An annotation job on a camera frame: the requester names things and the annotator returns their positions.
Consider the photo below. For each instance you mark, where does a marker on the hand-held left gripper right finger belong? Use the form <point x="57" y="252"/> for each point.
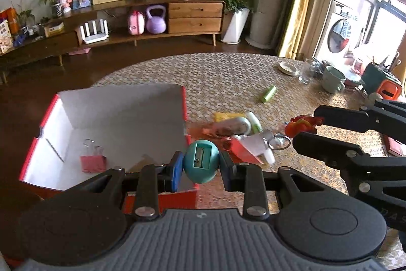
<point x="225" y="171"/>

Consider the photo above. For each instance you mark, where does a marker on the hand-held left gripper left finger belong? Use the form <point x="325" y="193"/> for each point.
<point x="176" y="172"/>

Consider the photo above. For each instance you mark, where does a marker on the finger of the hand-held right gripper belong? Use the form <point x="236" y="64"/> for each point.
<point x="326" y="147"/>
<point x="349" y="120"/>

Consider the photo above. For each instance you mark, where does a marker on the teal egg-shaped pencil sharpener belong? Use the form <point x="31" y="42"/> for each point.
<point x="201" y="171"/>

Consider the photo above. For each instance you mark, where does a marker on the red plastic toy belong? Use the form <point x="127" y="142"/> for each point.
<point x="296" y="128"/>

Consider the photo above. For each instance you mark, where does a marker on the white green glue bottle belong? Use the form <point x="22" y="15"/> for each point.
<point x="254" y="123"/>

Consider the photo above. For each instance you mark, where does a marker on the red cardboard box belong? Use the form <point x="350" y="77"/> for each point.
<point x="127" y="118"/>

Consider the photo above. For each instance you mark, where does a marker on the green glue stick tube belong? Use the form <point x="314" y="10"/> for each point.
<point x="268" y="94"/>

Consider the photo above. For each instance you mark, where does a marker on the white plastic toy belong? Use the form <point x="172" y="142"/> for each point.
<point x="255" y="142"/>

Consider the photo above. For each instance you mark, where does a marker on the pale green mug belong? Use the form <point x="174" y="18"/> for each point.
<point x="331" y="82"/>

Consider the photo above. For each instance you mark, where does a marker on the white correction tape dispenser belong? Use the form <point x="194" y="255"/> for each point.
<point x="234" y="125"/>

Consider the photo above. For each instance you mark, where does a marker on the green orange utensil holder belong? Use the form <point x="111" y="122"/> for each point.
<point x="376" y="77"/>

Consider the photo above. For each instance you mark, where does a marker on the red notebook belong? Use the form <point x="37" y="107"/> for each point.
<point x="396" y="147"/>

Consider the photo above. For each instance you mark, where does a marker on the yellow flat box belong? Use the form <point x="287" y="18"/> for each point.
<point x="226" y="116"/>

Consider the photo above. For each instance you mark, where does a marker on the clear drinking glass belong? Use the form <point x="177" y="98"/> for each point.
<point x="306" y="74"/>

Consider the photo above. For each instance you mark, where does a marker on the white saucer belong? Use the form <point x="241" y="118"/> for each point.
<point x="287" y="67"/>

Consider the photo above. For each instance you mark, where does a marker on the pink binder clip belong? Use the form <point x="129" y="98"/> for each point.
<point x="92" y="163"/>

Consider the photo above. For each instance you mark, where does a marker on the white washing machine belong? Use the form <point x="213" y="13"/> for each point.
<point x="341" y="33"/>

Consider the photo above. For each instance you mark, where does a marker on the floral lace tablecloth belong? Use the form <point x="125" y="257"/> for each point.
<point x="222" y="80"/>

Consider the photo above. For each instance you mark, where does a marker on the thin grey stick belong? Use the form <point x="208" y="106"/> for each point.
<point x="54" y="150"/>

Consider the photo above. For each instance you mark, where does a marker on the wooden cabinet drawer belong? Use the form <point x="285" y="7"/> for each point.
<point x="195" y="25"/>
<point x="195" y="9"/>

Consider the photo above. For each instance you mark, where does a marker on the purple kettlebell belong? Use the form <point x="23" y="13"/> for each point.
<point x="156" y="25"/>

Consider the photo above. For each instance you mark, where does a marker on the wooden tv cabinet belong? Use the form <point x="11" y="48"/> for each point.
<point x="111" y="37"/>

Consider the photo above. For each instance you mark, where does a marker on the pink toy suitcase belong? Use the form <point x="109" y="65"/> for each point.
<point x="136" y="25"/>

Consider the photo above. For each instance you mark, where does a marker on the white wifi router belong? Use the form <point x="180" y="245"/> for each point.
<point x="95" y="37"/>

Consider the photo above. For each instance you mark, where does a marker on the small yellow carton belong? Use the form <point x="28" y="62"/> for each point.
<point x="54" y="29"/>

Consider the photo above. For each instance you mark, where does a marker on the small plant striped pot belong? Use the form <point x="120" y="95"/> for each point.
<point x="56" y="9"/>

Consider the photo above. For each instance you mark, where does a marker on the small leafy houseplant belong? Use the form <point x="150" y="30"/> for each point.
<point x="25" y="15"/>

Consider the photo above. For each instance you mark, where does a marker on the orange box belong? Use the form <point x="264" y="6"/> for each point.
<point x="11" y="18"/>

